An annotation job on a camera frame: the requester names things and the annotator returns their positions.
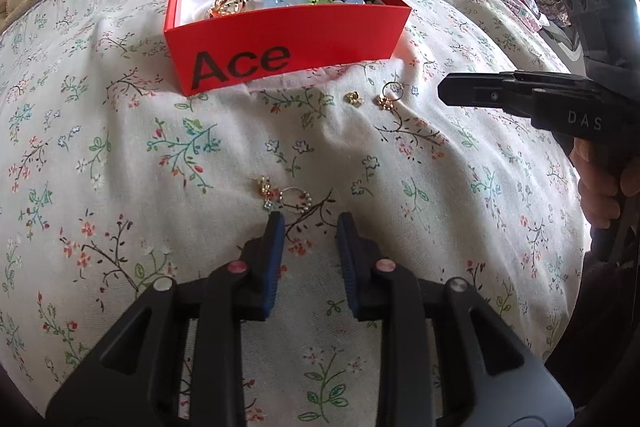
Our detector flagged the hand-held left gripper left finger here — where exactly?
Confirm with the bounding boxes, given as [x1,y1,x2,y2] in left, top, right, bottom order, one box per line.
[45,211,287,427]

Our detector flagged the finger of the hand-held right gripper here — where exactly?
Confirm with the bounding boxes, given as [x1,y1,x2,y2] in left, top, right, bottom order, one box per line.
[437,71,601,108]

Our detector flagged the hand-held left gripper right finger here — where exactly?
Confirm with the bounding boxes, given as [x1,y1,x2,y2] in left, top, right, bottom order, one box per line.
[335,211,573,427]

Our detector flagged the pearl hoop earring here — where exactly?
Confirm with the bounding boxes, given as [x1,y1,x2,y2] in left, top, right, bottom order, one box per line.
[277,186,314,215]

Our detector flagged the gold crystal earring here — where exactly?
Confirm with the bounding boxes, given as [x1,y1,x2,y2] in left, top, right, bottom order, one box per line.
[256,175,279,211]

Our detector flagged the red cardboard box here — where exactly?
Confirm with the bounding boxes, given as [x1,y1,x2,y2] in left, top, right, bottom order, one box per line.
[163,0,413,98]

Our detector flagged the gold bangle ring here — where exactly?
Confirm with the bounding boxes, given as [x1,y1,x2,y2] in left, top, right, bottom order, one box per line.
[209,0,249,19]

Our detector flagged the person's right forearm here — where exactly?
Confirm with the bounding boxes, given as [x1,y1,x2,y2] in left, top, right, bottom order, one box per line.
[544,252,640,413]

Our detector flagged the person's right hand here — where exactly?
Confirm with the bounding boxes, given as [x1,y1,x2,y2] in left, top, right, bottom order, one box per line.
[571,137,640,231]

